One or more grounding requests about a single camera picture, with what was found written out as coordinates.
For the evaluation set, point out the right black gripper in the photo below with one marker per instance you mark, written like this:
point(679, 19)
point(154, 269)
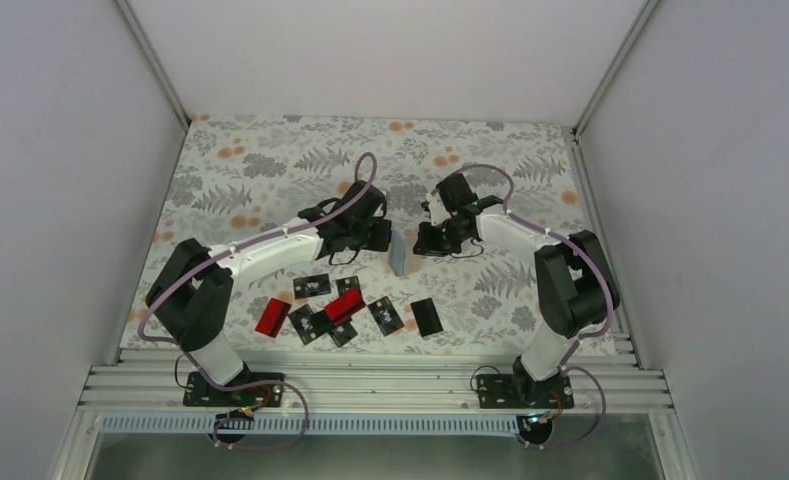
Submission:
point(425, 244)

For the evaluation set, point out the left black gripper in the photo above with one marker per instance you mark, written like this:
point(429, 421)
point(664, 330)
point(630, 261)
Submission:
point(381, 240)

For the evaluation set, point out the plain black card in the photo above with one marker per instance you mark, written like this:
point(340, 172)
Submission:
point(426, 317)

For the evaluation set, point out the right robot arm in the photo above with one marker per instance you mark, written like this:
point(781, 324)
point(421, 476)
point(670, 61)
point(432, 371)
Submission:
point(575, 286)

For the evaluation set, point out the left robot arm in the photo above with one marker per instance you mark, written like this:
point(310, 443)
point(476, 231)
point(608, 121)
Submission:
point(191, 294)

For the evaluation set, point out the black card small top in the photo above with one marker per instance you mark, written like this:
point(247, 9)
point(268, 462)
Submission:
point(347, 284)

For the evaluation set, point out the red card centre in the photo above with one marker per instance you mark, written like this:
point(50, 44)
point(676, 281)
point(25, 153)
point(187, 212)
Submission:
point(340, 310)

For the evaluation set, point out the red card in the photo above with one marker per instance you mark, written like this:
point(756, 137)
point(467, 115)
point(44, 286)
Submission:
point(273, 317)
point(340, 310)

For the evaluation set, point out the black card right of pile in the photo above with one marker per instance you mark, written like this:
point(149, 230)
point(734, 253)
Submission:
point(385, 316)

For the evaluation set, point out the black VIP card top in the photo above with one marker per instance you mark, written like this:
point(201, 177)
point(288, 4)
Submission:
point(311, 286)

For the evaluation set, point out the black card bottom centre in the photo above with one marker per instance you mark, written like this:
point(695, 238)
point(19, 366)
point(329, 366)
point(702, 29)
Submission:
point(343, 334)

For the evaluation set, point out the black VIP card lower-left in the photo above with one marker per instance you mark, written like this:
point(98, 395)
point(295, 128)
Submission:
point(305, 324)

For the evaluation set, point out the red card left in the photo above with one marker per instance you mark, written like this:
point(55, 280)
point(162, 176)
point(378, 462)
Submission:
point(273, 317)

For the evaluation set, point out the floral table mat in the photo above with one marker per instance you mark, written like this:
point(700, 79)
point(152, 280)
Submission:
point(241, 175)

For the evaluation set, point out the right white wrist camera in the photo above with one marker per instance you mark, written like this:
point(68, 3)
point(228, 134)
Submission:
point(435, 208)

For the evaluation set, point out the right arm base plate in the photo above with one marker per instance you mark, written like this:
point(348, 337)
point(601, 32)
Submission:
point(506, 391)

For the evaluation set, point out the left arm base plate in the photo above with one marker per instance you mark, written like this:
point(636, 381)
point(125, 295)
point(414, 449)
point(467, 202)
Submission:
point(200, 393)

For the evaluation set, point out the aluminium rail frame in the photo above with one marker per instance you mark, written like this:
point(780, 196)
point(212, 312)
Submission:
point(335, 382)

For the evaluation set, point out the grey cable duct strip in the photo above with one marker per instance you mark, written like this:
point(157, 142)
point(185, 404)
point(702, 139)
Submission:
point(316, 424)

